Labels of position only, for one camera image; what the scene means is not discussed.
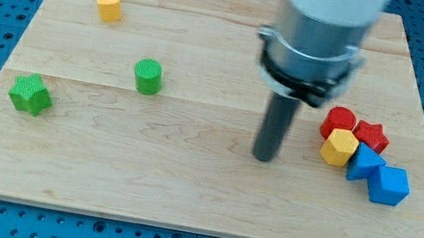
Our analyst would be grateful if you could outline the yellow heart block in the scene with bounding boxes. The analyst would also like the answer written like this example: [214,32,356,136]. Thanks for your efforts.
[96,0,122,22]

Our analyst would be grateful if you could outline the yellow hexagon block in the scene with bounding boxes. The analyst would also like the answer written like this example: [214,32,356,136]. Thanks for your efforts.
[319,128,359,167]

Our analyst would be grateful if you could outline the wooden board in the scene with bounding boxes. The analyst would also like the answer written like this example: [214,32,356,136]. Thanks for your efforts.
[0,0,424,238]

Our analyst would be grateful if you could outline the blue triangle block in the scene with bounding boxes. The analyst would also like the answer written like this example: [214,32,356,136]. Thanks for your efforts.
[346,142,386,181]

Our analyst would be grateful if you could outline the red cylinder block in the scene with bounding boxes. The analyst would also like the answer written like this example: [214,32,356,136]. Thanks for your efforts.
[319,106,357,139]

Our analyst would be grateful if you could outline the green star block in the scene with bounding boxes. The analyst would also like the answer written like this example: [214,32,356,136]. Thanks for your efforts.
[9,73,53,116]

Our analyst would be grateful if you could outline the red star block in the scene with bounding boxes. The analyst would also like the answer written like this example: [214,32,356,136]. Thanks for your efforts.
[353,120,390,154]

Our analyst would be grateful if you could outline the blue cube block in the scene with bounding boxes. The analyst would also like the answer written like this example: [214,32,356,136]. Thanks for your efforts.
[367,165,410,206]

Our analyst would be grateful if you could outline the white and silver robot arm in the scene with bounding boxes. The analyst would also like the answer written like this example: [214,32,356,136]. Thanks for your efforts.
[259,0,390,108]

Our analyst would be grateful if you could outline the green cylinder block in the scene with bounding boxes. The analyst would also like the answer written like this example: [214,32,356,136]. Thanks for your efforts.
[134,59,163,96]

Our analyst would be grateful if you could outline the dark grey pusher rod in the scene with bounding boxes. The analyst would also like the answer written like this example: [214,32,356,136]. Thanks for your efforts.
[253,93,301,162]

